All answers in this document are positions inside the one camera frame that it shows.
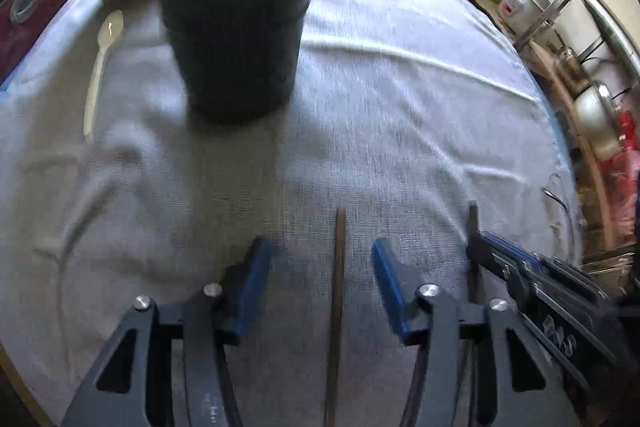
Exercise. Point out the grey tablecloth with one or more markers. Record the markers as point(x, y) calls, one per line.
point(400, 132)

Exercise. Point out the white rice cooker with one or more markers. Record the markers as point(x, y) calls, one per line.
point(520, 7)

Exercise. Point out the beige spoon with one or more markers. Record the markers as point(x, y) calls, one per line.
point(102, 52)

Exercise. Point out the blue cloth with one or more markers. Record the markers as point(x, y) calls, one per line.
point(559, 129)

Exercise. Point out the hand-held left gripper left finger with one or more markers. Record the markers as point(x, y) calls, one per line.
point(256, 277)

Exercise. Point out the black perforated utensil holder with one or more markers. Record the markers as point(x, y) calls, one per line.
point(235, 37)

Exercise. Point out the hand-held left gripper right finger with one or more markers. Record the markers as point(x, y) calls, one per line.
point(392, 288)

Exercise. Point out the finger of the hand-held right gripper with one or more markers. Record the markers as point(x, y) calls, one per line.
point(505, 259)

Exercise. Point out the dark red appliance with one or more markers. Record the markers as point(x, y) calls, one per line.
point(20, 22)

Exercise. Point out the silver metal pot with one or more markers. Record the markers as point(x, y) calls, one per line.
point(597, 122)

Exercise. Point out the black chopstick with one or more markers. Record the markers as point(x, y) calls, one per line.
point(473, 219)
point(337, 307)

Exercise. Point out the metal rack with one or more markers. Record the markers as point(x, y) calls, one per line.
point(595, 7)

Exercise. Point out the red plastic bag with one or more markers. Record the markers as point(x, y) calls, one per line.
point(627, 157)

